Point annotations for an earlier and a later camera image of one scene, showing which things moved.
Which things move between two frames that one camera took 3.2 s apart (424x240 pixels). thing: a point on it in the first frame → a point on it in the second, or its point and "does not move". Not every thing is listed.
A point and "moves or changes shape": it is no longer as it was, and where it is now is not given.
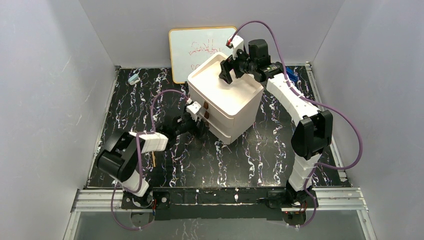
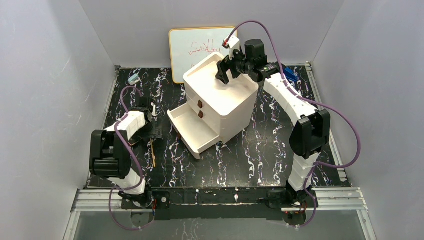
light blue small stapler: (134, 79) does not move
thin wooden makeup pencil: (153, 158) does not move
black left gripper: (192, 122) → (156, 128)
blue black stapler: (291, 75) does not move
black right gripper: (236, 67) does not move
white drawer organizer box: (228, 110) moves or changes shape
